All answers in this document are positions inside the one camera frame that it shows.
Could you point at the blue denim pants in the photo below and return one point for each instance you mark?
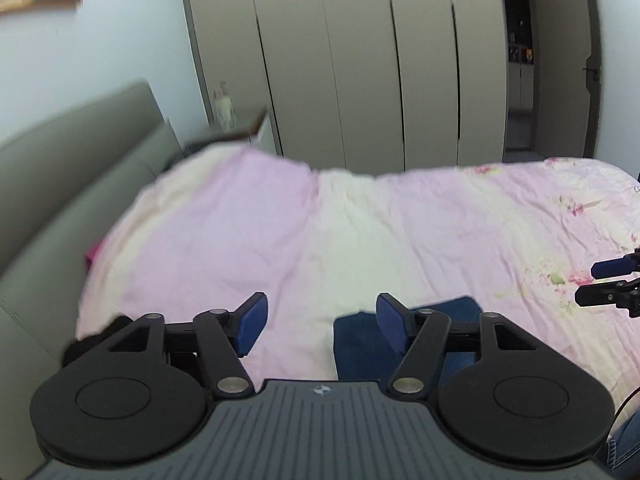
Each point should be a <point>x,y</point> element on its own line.
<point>357,345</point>

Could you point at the grey wardrobe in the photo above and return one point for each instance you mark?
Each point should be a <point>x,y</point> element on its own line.
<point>350,60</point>

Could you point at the pink and cream blanket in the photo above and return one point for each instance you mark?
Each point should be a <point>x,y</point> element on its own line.
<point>350,240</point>

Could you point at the person's leg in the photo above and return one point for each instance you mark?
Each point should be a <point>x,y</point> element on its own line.
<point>627,450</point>

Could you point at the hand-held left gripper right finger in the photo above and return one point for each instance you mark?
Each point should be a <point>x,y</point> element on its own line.
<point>392,325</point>

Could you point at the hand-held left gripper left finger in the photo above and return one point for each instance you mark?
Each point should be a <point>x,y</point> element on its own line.
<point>252,325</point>

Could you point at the wooden nightstand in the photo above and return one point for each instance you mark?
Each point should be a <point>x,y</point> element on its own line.
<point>250,132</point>

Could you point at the grey padded headboard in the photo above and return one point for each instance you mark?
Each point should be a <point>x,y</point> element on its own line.
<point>55,195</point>

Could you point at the grey door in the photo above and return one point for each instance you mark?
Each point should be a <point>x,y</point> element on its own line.
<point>565,60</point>

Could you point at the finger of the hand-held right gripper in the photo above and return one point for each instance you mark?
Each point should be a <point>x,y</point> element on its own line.
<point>597,295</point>
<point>607,267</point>

